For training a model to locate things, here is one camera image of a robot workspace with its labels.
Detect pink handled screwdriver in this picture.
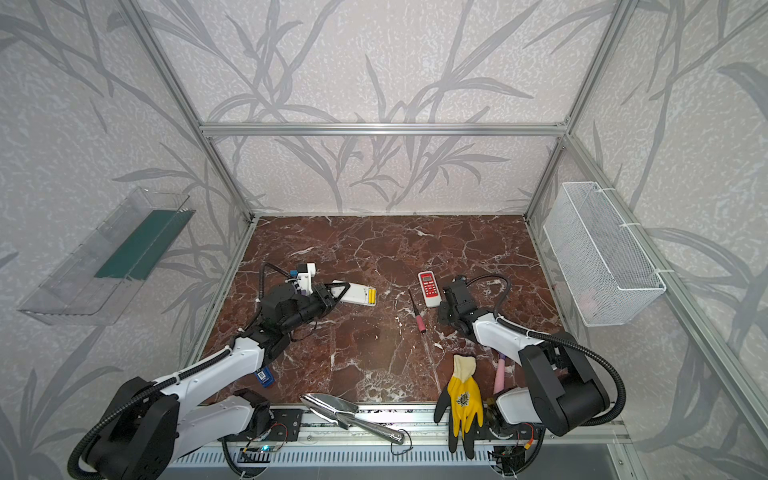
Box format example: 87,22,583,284
408,291,426,334

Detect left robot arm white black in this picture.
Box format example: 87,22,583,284
67,282,351,479

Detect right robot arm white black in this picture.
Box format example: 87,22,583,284
438,276,627,436

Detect red white remote control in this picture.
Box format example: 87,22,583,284
418,271,442,308

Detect blue small box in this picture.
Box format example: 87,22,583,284
255,366,275,388

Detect yellow black work glove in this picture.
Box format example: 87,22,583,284
433,355,484,459

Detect metal garden trowel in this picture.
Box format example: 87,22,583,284
301,393,405,445

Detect green mat on shelf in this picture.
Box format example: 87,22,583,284
95,209,195,281

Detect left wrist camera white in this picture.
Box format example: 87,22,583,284
289,263,317,296

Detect white wire mesh basket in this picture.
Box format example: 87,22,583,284
543,182,666,327

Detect clear acrylic wall shelf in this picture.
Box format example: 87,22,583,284
18,187,195,326

